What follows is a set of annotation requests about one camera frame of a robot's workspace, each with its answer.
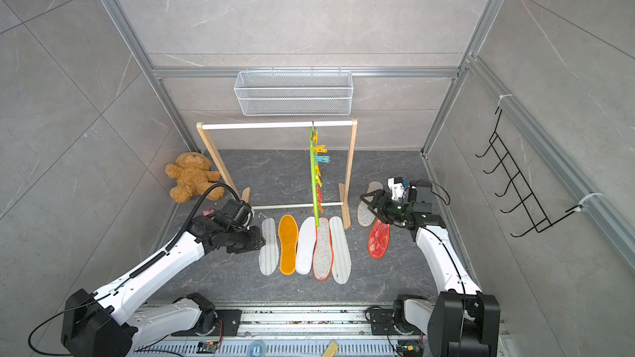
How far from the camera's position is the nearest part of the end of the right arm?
0.70 metres

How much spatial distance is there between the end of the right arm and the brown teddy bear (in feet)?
2.14

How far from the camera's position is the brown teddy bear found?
92 centimetres
